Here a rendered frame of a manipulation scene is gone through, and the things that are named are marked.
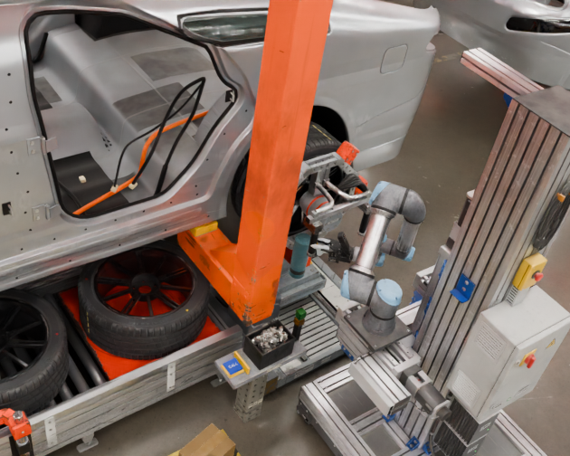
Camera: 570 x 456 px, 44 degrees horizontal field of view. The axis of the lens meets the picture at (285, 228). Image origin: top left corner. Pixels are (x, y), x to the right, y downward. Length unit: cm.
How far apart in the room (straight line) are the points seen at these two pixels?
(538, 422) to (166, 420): 202
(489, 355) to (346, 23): 168
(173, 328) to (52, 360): 57
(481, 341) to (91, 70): 266
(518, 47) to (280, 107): 319
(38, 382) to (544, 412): 269
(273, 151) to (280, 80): 30
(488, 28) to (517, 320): 321
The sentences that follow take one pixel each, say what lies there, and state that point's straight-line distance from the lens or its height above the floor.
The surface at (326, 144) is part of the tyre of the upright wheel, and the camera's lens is 361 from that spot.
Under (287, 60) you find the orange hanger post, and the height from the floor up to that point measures 195.
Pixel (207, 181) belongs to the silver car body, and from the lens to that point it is 350.
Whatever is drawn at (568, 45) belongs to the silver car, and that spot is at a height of 111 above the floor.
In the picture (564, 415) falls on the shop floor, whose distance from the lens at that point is 439.
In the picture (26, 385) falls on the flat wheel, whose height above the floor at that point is 50.
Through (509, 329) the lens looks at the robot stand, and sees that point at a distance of 284.
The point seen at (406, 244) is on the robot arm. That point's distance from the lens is 336.
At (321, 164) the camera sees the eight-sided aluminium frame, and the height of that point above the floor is 112.
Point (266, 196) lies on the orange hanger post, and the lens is 293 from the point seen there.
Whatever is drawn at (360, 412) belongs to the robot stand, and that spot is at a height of 21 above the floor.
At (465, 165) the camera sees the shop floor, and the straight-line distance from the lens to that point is 594.
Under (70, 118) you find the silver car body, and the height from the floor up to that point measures 95.
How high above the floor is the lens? 314
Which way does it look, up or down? 40 degrees down
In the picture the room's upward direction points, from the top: 11 degrees clockwise
